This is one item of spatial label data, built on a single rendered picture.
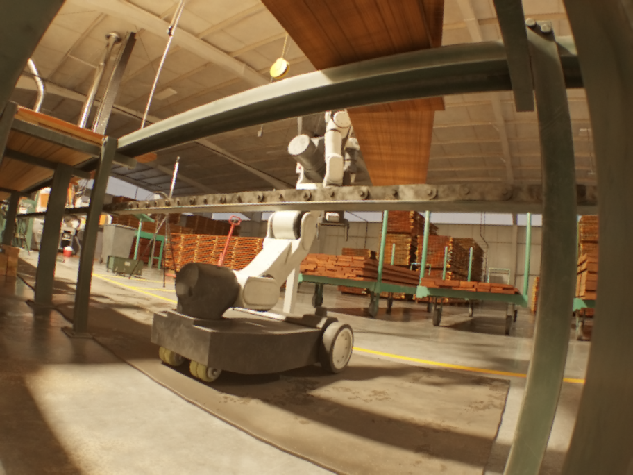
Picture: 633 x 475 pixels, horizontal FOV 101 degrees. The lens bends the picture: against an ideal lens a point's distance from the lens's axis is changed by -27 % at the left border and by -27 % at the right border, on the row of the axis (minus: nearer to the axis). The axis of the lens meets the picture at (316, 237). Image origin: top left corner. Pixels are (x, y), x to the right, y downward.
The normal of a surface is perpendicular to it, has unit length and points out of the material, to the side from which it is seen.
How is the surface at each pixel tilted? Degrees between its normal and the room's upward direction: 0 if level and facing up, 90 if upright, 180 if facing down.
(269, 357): 90
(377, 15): 180
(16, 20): 180
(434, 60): 90
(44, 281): 90
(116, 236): 96
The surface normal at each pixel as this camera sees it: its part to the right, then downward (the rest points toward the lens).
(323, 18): -0.12, 0.99
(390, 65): -0.55, -0.17
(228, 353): 0.62, -0.01
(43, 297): 0.83, 0.04
